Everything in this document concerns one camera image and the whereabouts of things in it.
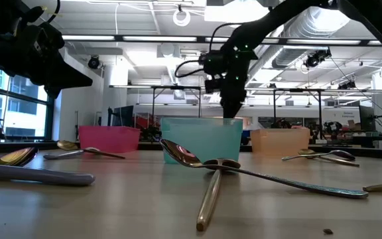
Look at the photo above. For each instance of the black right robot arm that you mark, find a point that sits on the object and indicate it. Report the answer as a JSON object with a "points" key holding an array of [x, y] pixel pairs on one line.
{"points": [[270, 20]]}

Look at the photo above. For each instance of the black ceiling camera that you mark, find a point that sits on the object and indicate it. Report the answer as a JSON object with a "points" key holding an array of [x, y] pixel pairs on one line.
{"points": [[347, 85], [93, 62], [317, 58]]}

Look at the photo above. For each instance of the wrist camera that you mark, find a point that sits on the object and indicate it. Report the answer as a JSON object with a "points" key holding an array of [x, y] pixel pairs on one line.
{"points": [[212, 63], [28, 15]]}

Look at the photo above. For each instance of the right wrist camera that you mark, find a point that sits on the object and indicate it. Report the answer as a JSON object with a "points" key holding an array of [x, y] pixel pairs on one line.
{"points": [[212, 63]]}

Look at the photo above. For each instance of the silver ventilation duct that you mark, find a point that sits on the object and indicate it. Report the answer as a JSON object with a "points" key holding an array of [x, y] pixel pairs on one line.
{"points": [[313, 25]]}

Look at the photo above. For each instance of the silver spoons right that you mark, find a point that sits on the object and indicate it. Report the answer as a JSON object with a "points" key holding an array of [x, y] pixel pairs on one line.
{"points": [[340, 162]]}

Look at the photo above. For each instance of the teal green plastic bin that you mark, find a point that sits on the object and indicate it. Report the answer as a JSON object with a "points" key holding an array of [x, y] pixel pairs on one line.
{"points": [[201, 139]]}

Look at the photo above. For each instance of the orange plastic bin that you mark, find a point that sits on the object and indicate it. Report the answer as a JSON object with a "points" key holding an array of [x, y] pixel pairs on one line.
{"points": [[279, 142]]}

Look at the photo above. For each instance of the pink plastic bin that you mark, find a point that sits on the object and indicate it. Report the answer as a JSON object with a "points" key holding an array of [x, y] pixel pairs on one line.
{"points": [[109, 139]]}

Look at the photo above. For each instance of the small dark crumb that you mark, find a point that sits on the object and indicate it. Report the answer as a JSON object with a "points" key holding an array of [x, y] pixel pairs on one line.
{"points": [[328, 231]]}

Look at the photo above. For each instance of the black rig frame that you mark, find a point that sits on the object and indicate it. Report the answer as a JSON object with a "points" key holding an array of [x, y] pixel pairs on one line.
{"points": [[153, 99], [319, 109]]}

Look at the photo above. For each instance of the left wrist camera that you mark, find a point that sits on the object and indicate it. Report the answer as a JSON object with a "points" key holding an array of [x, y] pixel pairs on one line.
{"points": [[28, 15]]}

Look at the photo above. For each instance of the rainbow iridescent spoon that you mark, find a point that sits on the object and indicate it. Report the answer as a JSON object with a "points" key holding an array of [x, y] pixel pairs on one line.
{"points": [[66, 145], [13, 156], [181, 154]]}

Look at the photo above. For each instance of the black monitor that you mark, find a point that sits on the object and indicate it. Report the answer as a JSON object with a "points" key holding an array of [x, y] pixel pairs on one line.
{"points": [[366, 117], [124, 116]]}

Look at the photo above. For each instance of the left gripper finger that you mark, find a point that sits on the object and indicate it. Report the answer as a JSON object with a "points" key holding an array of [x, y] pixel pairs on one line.
{"points": [[61, 76], [52, 92]]}

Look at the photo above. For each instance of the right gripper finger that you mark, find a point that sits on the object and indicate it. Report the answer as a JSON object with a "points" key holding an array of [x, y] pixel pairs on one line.
{"points": [[232, 106]]}

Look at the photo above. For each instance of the cluttered workbench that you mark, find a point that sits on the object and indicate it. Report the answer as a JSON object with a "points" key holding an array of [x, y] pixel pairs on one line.
{"points": [[370, 139]]}

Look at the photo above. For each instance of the black window frame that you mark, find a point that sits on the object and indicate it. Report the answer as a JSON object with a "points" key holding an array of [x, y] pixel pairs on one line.
{"points": [[49, 116]]}

